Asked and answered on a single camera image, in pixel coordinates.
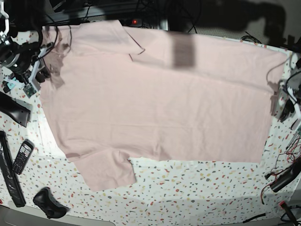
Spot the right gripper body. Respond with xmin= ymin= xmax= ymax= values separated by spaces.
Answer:
xmin=0 ymin=42 xmax=33 ymax=82

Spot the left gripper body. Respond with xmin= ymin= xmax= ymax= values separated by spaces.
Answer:
xmin=285 ymin=71 xmax=301 ymax=104

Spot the pink T-shirt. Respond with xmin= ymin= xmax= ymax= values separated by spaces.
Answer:
xmin=40 ymin=20 xmax=287 ymax=192

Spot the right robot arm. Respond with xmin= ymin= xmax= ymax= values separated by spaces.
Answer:
xmin=0 ymin=0 xmax=55 ymax=91

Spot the light blue highlighter marker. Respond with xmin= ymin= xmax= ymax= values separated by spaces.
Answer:
xmin=2 ymin=81 xmax=16 ymax=93

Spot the long black bar in plastic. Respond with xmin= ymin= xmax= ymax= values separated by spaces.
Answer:
xmin=0 ymin=131 xmax=26 ymax=208

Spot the black game controller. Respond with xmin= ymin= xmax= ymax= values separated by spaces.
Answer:
xmin=33 ymin=187 xmax=70 ymax=219

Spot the terrazzo patterned table cover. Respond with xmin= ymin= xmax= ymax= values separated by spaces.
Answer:
xmin=0 ymin=37 xmax=298 ymax=226

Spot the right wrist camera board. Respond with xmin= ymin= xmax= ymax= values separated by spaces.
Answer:
xmin=23 ymin=84 xmax=37 ymax=98

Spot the red handled screwdriver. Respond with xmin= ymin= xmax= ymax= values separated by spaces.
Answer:
xmin=286 ymin=132 xmax=300 ymax=150

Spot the black cylinder with red wires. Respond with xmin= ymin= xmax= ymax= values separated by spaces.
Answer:
xmin=265 ymin=157 xmax=301 ymax=193

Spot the black cordless phone handset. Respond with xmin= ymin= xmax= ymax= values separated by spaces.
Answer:
xmin=12 ymin=139 xmax=34 ymax=175

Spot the black power strip red switch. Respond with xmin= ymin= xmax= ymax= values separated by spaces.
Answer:
xmin=119 ymin=19 xmax=142 ymax=27

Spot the black cable bottom right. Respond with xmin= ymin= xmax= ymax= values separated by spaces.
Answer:
xmin=242 ymin=213 xmax=266 ymax=224

